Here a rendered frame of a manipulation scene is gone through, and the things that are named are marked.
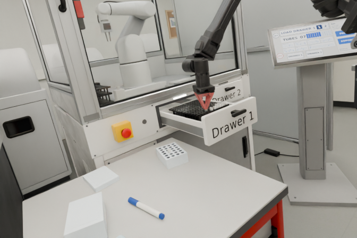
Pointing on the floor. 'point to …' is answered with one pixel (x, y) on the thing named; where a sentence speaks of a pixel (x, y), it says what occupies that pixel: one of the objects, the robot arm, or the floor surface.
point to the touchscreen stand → (314, 149)
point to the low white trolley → (170, 200)
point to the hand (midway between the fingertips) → (205, 107)
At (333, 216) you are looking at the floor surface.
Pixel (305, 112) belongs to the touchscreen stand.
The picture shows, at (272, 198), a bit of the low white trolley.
